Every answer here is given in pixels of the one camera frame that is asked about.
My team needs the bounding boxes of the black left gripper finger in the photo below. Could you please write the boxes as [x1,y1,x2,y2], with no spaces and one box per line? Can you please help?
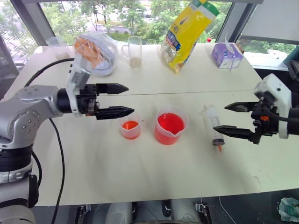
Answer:
[96,83,129,96]
[95,106,135,121]

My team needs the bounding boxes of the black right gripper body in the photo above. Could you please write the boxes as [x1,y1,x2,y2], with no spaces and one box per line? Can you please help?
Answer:
[248,97,280,145]

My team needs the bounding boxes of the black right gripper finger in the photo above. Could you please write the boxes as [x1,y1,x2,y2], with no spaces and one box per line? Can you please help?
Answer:
[213,125,255,142]
[224,101,260,112]

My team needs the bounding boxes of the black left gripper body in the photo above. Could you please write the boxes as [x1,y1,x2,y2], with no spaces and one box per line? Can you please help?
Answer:
[77,84,100,117]

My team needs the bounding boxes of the clear plastic syringe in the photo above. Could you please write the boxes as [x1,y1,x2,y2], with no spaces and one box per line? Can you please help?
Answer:
[201,104,226,154]

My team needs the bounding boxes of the small beaker orange liquid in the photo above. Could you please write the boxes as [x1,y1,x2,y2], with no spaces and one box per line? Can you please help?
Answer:
[119,112,146,140]

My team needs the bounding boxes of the large beaker red liquid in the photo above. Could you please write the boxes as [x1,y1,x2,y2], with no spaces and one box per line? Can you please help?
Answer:
[154,105,189,146]

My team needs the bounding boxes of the clear plastic measuring cup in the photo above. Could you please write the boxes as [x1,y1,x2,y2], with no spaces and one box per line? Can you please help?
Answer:
[45,36,71,59]

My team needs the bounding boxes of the clear bag with orange contents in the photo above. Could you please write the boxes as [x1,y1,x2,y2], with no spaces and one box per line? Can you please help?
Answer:
[73,32,119,77]

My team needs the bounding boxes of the tall clear glass mug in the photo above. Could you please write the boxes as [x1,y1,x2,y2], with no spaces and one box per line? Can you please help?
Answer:
[121,35,142,70]

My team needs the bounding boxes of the purple tissue pack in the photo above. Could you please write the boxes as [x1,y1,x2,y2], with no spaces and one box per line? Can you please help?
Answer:
[211,33,244,71]

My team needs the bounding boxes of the yellow snack bag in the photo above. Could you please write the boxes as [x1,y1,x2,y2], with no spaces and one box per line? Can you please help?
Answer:
[160,0,220,75]

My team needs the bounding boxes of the grey rounded robot leg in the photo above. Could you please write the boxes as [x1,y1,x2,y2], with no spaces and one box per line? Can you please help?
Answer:
[169,198,202,224]
[104,201,134,224]

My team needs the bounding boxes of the crumpled green white bag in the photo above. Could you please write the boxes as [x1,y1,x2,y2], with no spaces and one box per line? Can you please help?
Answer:
[277,197,299,223]

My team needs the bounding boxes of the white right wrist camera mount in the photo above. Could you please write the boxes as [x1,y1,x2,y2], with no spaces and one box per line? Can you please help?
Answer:
[254,73,292,140]

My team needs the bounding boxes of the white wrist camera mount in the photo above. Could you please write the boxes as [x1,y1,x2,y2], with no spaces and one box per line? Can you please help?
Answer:
[66,54,91,117]
[254,73,292,140]

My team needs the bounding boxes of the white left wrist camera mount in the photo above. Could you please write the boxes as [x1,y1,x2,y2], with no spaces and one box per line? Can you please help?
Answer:
[66,54,91,117]

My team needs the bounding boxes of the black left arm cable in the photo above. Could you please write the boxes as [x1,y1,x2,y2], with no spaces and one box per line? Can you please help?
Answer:
[24,58,75,224]

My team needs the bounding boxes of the thin white cable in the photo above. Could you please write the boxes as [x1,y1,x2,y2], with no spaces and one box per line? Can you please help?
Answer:
[218,196,237,224]

